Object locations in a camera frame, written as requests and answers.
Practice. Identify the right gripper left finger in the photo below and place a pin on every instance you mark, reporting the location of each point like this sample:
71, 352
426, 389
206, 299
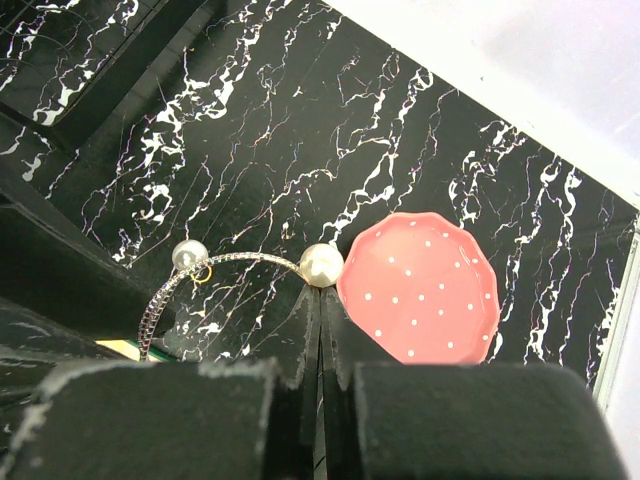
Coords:
121, 419

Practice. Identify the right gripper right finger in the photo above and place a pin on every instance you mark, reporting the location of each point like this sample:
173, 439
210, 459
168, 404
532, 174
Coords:
387, 420

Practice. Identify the large green jewelry box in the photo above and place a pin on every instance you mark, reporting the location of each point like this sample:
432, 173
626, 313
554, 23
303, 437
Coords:
126, 348

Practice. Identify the pink polka dot plate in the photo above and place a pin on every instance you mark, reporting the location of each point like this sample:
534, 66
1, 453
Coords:
422, 289

